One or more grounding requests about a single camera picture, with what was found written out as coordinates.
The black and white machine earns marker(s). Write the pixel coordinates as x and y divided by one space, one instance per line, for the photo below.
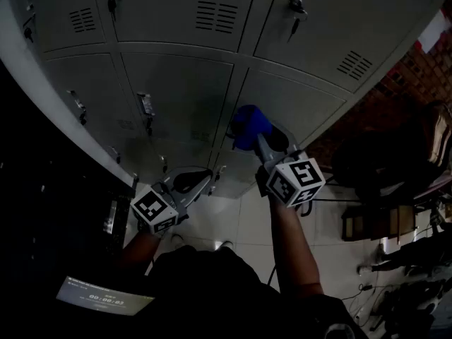
416 306

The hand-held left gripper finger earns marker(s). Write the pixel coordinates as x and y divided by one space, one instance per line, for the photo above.
197 191
176 171

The person's left forearm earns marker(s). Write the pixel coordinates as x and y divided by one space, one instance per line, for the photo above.
139 249

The brown wooden crate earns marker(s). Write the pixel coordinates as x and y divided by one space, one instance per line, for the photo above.
374 221

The large white wall paper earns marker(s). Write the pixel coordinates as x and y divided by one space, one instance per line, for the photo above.
432 30

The person's left white shoe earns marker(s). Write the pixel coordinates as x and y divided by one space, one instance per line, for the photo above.
176 239

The person's black shirt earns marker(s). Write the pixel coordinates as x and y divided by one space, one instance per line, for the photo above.
212 295

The person's right white shoe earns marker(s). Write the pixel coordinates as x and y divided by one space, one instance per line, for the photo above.
226 244

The wooden slat frame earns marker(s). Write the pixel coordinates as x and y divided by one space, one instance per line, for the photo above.
441 136

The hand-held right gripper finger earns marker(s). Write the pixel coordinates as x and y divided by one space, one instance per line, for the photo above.
264 148
290 140

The person's white shoe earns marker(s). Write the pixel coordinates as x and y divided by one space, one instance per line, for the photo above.
226 244
176 239

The blue cloth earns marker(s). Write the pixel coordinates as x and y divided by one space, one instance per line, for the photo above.
250 125

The grey metal locker cabinet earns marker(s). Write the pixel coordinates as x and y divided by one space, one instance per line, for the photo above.
176 83

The grey metal locker door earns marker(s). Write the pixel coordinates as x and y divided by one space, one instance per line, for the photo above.
300 104

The black loaded metal rack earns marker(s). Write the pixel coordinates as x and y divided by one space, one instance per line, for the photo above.
381 154

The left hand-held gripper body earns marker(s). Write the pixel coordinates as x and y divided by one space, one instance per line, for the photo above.
152 207

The grey round worn device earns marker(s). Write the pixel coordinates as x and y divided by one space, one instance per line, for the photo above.
339 331

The tablet with lit screen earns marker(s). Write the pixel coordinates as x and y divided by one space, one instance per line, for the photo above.
106 298

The person's right forearm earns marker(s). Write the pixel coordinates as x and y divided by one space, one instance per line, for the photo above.
293 245

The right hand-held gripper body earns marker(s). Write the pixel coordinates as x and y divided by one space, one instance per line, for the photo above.
300 178

